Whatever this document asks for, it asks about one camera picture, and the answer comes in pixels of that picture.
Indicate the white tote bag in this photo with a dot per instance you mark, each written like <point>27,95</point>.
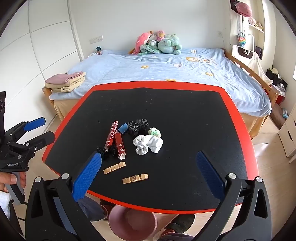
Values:
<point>248,55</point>

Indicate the white drawer unit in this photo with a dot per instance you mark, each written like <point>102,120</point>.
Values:
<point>288,136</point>

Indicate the pink plush toy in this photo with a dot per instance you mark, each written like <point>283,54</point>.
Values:
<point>143,41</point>

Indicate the pink flower plush doll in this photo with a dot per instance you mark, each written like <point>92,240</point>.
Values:
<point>161,34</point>

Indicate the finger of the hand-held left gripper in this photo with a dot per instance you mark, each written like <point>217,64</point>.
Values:
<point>44,139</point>
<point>34,123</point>

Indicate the blue toy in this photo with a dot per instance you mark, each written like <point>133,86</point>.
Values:
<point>285,113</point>

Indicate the white wardrobe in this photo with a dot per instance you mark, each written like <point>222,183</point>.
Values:
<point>46,46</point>

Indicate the blue plastic piece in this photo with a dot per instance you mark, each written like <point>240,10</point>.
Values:
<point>123,128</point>

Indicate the green striped plush toy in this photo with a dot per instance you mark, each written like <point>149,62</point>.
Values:
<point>149,48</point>

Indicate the folded pink towel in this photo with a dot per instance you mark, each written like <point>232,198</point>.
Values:
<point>61,78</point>

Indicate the person's left leg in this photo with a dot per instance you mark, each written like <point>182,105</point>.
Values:
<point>90,208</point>

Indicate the wooden bed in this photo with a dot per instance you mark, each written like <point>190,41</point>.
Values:
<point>254,69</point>

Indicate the notched wooden piece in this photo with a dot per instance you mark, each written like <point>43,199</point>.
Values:
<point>135,178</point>
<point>114,167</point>

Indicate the black bag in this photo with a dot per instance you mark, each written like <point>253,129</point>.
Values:
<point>275,80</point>

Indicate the brown floor mat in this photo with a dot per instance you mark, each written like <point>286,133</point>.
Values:
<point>276,115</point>

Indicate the person's left hand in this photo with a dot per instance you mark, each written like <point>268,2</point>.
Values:
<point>9,179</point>

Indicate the pink plastic waste bin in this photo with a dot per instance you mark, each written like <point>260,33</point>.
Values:
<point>133,222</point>

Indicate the long red carton box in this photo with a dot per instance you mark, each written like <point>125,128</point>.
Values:
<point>120,147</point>
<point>111,134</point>

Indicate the pink hat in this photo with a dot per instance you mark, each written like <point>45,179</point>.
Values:
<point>244,8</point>

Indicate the white sock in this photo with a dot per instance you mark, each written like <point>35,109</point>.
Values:
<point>148,143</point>

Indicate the person's left forearm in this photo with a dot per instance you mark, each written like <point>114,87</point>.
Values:
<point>4,204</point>

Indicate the small blue-faced device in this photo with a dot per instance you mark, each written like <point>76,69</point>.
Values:
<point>98,48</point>

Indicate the blue-green plush toy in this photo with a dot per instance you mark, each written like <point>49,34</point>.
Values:
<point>168,44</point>

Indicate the white wall socket strip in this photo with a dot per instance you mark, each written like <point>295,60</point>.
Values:
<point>96,39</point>

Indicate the bed with blue sheet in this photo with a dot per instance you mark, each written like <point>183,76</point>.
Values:
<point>161,67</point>

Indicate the crumpled green white paper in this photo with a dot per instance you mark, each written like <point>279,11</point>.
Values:
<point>154,132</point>

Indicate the person's right leg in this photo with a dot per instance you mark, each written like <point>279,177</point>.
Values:
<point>180,222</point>

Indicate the black patterned sock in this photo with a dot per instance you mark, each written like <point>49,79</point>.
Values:
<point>132,128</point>
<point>143,125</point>

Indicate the white wall shelf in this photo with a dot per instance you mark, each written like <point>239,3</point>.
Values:
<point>256,28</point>

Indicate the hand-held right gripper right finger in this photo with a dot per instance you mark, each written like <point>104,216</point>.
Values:
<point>209,173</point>

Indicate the black picture frame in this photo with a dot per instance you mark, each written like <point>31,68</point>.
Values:
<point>258,51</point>

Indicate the person's leg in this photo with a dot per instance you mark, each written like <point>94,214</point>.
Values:
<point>90,208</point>
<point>180,222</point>

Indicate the colourful heart bag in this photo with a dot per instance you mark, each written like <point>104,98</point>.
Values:
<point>242,39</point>

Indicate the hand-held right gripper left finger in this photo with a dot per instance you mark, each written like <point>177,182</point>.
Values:
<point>87,176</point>

